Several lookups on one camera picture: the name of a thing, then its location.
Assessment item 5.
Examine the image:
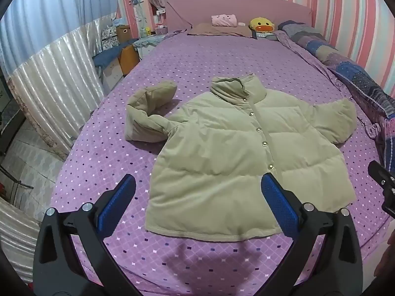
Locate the blue patchwork quilt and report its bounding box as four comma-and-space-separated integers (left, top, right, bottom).
276, 20, 395, 173

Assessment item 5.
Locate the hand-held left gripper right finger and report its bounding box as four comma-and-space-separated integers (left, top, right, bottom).
261, 173, 363, 296

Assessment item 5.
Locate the pink folded cloth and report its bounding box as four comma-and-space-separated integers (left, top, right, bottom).
211, 14, 237, 27

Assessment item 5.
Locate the pink bed headboard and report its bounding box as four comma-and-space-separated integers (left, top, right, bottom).
166, 0, 312, 33

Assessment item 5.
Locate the light blue curtain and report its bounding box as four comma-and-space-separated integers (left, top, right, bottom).
0, 0, 119, 68

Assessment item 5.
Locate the person's right hand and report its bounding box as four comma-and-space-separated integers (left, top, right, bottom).
374, 231, 395, 279

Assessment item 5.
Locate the cardboard box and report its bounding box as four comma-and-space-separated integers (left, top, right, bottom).
116, 25, 131, 43

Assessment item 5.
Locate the orange cabinet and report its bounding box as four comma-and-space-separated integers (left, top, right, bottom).
120, 45, 140, 76

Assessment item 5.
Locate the yellow duck plush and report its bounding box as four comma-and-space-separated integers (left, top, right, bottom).
249, 17, 276, 34

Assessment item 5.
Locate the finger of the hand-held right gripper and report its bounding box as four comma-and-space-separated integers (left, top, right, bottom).
368, 160, 395, 192
382, 188, 395, 217

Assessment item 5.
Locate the purple spotted bed blanket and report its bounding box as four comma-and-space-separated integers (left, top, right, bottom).
49, 31, 392, 296

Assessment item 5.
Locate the brown pillow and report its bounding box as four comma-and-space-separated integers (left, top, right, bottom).
187, 22, 257, 38

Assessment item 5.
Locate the beige puffer jacket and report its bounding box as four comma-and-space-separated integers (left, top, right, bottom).
124, 74, 358, 242

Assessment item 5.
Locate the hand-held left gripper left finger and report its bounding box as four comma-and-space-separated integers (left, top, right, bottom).
32, 173, 142, 296

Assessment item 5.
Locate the silver striped curtain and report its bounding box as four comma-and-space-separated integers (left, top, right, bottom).
0, 15, 119, 284

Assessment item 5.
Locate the blue cloth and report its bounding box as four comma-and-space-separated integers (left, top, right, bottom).
93, 38, 139, 68

